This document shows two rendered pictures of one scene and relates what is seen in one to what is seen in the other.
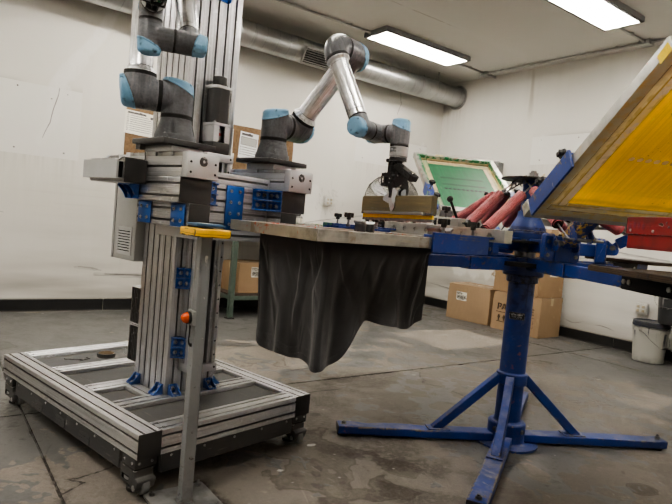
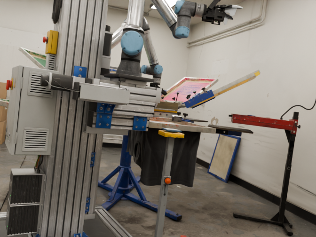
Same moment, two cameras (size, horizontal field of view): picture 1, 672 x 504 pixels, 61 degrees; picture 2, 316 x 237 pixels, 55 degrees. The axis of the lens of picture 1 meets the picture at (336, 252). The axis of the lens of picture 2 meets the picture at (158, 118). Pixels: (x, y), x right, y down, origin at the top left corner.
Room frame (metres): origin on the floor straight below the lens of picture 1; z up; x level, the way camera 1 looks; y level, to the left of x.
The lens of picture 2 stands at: (1.40, 2.30, 1.13)
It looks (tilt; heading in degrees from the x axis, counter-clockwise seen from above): 3 degrees down; 288
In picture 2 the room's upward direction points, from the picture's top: 7 degrees clockwise
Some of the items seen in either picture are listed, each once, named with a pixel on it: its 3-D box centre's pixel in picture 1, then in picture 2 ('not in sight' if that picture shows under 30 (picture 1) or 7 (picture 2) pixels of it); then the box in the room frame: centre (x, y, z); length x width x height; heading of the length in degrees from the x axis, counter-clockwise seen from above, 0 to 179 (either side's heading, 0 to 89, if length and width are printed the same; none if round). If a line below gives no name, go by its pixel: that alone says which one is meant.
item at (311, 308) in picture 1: (287, 297); (169, 157); (1.97, 0.15, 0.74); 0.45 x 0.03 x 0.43; 37
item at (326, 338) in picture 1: (377, 305); not in sight; (1.95, -0.16, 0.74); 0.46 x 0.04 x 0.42; 127
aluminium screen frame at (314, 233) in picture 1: (358, 235); (161, 122); (2.15, -0.08, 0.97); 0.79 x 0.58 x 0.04; 127
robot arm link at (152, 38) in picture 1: (154, 37); (182, 27); (1.86, 0.65, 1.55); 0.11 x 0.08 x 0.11; 113
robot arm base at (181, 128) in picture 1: (175, 129); (129, 67); (2.15, 0.65, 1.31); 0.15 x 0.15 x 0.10
